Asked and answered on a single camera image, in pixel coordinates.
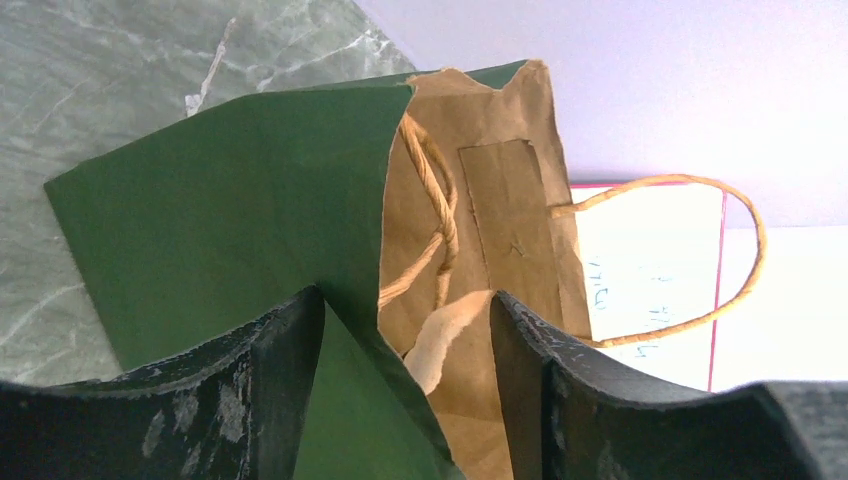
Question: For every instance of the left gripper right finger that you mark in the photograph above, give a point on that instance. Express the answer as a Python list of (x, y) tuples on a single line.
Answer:
[(572, 412)]

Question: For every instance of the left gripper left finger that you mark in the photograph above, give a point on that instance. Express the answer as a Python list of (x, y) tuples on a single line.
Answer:
[(233, 407)]

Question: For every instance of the green paper bag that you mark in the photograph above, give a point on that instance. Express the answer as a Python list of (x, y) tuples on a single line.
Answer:
[(408, 204)]

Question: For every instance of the red framed whiteboard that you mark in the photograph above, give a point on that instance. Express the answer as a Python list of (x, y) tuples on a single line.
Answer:
[(651, 257)]

